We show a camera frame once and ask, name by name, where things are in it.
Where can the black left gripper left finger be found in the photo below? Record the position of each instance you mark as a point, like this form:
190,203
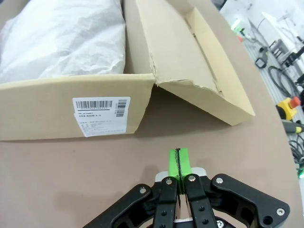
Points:
164,204

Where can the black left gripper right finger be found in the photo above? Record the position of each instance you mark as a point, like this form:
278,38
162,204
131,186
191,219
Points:
213,202

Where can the white tissue wrapping paper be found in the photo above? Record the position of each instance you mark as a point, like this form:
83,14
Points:
59,38

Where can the cardboard shoe box with lid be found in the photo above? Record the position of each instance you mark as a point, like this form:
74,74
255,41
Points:
180,59

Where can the yellow red emergency stop button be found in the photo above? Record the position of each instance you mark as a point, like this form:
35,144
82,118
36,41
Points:
288,108

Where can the black green device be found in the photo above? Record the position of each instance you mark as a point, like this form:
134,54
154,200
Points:
261,63

